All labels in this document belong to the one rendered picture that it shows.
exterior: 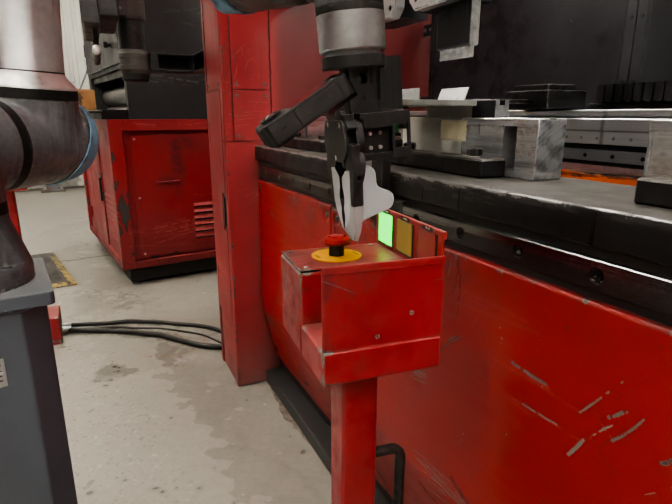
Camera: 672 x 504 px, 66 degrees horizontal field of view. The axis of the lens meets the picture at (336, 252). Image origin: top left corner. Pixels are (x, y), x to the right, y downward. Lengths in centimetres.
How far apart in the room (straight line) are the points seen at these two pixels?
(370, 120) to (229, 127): 119
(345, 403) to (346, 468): 11
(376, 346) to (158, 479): 109
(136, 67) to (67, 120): 147
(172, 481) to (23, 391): 92
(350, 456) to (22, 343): 45
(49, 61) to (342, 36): 40
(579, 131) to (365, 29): 66
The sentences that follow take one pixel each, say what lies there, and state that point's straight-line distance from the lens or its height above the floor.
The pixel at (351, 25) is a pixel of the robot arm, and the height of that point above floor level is 106.
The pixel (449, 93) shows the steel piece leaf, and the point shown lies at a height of 102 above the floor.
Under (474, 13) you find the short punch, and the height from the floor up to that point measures 115.
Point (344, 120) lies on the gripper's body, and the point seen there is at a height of 97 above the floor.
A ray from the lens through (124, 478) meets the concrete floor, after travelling 167.
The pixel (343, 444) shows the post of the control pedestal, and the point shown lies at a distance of 78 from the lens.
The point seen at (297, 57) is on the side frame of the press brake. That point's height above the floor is 116.
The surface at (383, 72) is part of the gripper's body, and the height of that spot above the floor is 102.
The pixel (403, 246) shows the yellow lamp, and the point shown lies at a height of 80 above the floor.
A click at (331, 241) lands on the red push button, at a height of 81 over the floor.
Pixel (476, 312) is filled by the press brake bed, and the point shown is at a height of 68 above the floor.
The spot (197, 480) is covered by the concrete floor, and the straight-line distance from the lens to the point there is 160.
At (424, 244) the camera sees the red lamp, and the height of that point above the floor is 81.
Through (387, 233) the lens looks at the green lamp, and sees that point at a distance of 77.
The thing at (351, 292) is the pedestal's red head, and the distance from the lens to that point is 60.
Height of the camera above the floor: 98
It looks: 15 degrees down
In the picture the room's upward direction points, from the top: straight up
